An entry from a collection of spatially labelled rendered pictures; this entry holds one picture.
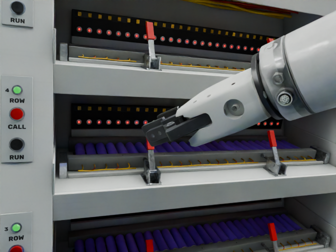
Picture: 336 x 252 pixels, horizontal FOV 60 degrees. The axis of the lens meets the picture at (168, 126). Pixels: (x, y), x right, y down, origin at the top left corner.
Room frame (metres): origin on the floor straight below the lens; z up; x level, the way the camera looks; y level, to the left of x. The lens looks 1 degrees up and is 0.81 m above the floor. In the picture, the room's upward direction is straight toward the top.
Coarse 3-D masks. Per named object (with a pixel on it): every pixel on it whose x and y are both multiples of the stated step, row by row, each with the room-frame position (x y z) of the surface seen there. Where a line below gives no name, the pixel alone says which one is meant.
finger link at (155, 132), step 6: (156, 120) 0.38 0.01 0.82; (144, 126) 0.39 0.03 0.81; (150, 126) 0.39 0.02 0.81; (156, 126) 0.38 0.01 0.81; (162, 126) 0.37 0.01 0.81; (168, 126) 0.34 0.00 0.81; (144, 132) 0.40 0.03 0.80; (150, 132) 0.38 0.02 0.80; (156, 132) 0.38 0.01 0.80; (162, 132) 0.37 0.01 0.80; (150, 138) 0.39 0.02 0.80; (156, 138) 0.38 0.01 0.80; (162, 138) 0.38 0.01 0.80; (168, 138) 0.38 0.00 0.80; (150, 144) 0.40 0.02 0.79; (156, 144) 0.39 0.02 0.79
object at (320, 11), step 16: (192, 0) 0.65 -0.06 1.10; (208, 0) 0.66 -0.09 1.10; (224, 0) 0.69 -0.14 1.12; (240, 0) 0.56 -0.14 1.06; (256, 0) 0.57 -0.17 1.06; (272, 0) 0.58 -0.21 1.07; (288, 0) 0.59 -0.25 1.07; (304, 0) 0.61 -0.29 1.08; (320, 0) 0.62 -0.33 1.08; (272, 16) 0.77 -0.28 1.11; (288, 16) 0.75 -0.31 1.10
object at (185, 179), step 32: (96, 128) 0.62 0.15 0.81; (128, 128) 0.65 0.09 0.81; (256, 128) 0.77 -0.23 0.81; (64, 160) 0.48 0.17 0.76; (96, 160) 0.52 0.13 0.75; (128, 160) 0.54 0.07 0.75; (160, 160) 0.56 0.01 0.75; (192, 160) 0.58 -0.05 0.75; (224, 160) 0.61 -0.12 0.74; (256, 160) 0.64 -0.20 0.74; (288, 160) 0.65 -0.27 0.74; (320, 160) 0.69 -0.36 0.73; (64, 192) 0.44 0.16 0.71; (96, 192) 0.45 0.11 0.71; (128, 192) 0.47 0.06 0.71; (160, 192) 0.49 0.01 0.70; (192, 192) 0.51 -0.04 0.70; (224, 192) 0.54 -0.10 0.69; (256, 192) 0.57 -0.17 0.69; (288, 192) 0.59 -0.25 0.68; (320, 192) 0.63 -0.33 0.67
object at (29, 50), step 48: (0, 0) 0.41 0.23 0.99; (48, 0) 0.43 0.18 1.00; (0, 48) 0.41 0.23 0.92; (48, 48) 0.43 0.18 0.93; (0, 96) 0.41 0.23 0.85; (48, 96) 0.43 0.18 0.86; (0, 144) 0.41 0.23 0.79; (48, 144) 0.43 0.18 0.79; (0, 192) 0.41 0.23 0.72; (48, 192) 0.43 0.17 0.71; (48, 240) 0.43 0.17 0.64
